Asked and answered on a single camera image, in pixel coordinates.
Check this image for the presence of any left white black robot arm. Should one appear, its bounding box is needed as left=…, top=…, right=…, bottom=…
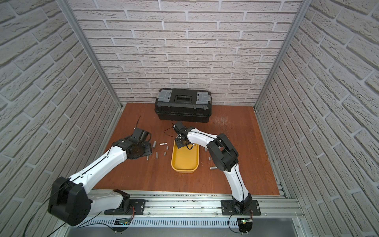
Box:
left=47, top=128, right=152, bottom=226

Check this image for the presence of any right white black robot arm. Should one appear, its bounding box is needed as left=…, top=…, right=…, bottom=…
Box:
left=173, top=122, right=252, bottom=214

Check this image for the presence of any yellow plastic tray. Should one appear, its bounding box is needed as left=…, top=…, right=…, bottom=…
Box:
left=171, top=142, right=199, bottom=173

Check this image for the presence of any black plastic toolbox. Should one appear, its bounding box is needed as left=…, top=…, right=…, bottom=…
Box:
left=155, top=88, right=212, bottom=123

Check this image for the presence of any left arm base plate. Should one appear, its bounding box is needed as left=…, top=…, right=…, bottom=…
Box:
left=104, top=199, right=146, bottom=215

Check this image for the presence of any aluminium rail frame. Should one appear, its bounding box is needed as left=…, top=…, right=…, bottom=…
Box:
left=55, top=190, right=311, bottom=237

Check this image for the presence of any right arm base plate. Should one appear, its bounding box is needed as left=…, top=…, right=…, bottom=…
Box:
left=221, top=199, right=261, bottom=216

